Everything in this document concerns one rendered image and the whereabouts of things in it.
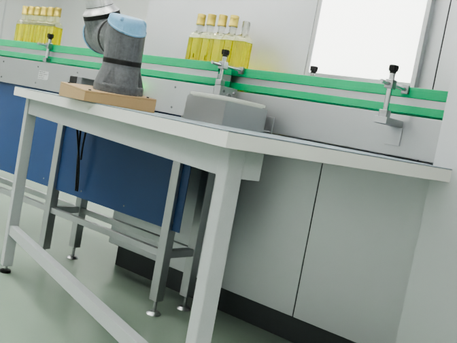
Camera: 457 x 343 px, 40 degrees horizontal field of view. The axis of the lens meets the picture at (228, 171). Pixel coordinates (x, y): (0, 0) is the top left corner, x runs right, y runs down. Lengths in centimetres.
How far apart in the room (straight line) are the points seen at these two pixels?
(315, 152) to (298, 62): 105
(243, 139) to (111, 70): 76
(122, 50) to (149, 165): 68
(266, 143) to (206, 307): 36
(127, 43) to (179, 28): 97
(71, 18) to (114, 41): 672
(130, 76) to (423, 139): 88
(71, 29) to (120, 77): 670
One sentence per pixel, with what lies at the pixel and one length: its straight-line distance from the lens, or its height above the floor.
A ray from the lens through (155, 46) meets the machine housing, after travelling 294.
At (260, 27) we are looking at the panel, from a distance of 252.
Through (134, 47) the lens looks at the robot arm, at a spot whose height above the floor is 93.
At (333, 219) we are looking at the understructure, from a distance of 228.
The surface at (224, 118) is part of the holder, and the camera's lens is 197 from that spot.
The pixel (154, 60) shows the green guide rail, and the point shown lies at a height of 94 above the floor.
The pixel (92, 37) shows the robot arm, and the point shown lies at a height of 94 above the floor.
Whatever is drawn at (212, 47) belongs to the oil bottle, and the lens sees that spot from 246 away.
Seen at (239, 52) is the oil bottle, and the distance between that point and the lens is 237.
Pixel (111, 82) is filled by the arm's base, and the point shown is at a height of 82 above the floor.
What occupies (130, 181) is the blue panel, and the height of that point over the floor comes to 46.
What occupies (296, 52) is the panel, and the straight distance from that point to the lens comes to 240.
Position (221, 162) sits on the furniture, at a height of 68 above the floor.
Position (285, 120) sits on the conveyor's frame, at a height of 81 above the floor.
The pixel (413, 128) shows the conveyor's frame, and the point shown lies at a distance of 194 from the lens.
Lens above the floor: 77
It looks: 4 degrees down
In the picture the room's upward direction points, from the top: 10 degrees clockwise
